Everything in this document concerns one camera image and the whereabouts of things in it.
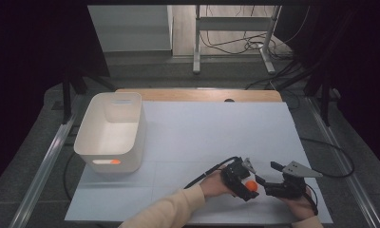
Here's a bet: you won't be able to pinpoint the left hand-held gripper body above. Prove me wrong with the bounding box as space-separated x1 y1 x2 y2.
220 156 258 195

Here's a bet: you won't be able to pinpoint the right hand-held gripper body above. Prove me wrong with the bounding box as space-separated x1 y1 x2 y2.
264 160 324 200

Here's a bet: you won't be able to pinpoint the white plastic bin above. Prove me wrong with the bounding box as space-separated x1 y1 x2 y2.
73 91 147 175

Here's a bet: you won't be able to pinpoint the person's right hand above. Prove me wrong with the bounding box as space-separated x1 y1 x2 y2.
278 186 319 221

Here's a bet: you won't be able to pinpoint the person's left hand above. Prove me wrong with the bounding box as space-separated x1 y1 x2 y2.
199 172 238 200

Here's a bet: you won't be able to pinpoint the white paper sheet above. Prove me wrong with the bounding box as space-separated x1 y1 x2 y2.
64 100 333 225

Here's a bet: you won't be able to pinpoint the black metal stand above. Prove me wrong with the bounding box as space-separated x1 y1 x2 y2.
275 60 341 127
49 53 118 125

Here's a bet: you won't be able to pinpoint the wooden table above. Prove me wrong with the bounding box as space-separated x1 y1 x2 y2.
115 87 283 103

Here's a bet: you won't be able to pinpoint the white cabinet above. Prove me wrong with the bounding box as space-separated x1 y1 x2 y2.
87 4 174 53

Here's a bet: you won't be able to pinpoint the left hand-held gripper black cable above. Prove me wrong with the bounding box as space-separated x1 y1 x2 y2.
183 156 240 190

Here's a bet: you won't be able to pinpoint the hand-held gripper black cable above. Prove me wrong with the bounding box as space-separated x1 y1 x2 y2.
305 184 319 217
183 156 240 190

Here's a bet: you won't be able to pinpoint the right hand-held gripper black cable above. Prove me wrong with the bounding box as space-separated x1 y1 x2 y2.
305 184 319 217

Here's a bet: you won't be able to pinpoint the aluminium rail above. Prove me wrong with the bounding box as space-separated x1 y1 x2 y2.
306 96 380 228
8 94 85 228

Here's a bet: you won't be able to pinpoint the long black floor cable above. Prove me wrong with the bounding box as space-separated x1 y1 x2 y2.
299 136 355 180

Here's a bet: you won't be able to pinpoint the black cables by stand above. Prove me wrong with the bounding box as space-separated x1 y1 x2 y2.
244 58 306 110

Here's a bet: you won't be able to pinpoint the tangle of black cables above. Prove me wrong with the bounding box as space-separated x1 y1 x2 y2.
199 4 311 61

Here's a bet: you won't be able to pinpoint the white metal stand frame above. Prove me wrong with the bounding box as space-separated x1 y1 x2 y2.
192 4 281 76

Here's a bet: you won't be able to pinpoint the short black floor cable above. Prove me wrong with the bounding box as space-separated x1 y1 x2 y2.
62 151 77 202

